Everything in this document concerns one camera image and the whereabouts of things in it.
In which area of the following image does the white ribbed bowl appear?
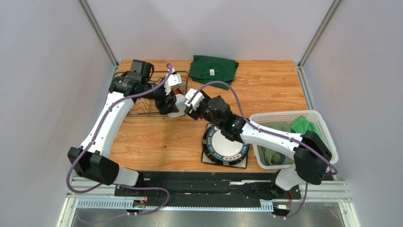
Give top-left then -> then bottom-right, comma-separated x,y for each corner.
167,94 -> 186,118

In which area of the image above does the green rimmed round plate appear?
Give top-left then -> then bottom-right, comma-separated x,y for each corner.
202,124 -> 249,162

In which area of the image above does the brown rimmed round plate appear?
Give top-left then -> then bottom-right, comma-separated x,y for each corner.
201,123 -> 250,166

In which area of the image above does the square floral plate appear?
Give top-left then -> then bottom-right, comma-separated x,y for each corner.
201,123 -> 249,170

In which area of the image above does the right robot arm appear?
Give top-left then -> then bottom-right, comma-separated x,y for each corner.
184,93 -> 332,200

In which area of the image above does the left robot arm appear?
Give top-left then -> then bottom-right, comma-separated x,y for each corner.
66,60 -> 182,190

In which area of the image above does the dark green folded shirt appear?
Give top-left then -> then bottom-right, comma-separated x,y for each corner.
188,55 -> 239,85

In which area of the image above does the olive green shirt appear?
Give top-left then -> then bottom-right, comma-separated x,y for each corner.
257,122 -> 294,166

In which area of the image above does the white laundry basket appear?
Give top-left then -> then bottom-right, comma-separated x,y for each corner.
249,110 -> 339,165

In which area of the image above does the bright green cloth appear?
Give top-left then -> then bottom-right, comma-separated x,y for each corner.
290,116 -> 322,139

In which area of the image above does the black wire dish rack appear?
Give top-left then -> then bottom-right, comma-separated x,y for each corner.
105,71 -> 184,113

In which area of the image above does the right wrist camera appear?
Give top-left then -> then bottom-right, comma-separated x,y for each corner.
184,88 -> 206,110

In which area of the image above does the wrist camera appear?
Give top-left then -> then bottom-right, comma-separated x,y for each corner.
184,88 -> 206,110
164,74 -> 183,95

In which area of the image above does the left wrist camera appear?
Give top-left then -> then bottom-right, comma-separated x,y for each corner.
164,74 -> 183,95

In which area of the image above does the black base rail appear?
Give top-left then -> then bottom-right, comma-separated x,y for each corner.
112,171 -> 302,209

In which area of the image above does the left aluminium frame post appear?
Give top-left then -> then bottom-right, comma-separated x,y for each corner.
77,0 -> 119,69

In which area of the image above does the aluminium frame post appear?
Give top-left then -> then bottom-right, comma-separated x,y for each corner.
77,0 -> 119,69
298,0 -> 343,68

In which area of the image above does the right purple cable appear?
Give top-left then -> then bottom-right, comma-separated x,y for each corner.
187,80 -> 339,220

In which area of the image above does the right aluminium frame post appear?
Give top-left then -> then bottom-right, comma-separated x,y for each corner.
298,0 -> 343,68

